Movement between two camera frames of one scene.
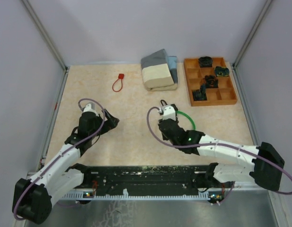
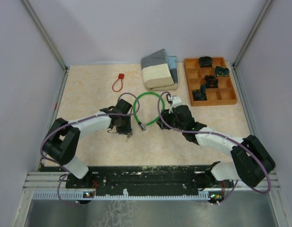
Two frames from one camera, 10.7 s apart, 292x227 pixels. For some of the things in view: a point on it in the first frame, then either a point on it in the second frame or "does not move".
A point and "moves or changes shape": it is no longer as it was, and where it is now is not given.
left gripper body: (98, 121) -> (124, 126)
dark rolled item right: (220, 71) does not move
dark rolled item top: (206, 62) does not move
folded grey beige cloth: (160, 71) does not move
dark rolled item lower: (200, 94) does not move
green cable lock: (181, 112) moves or changes shape
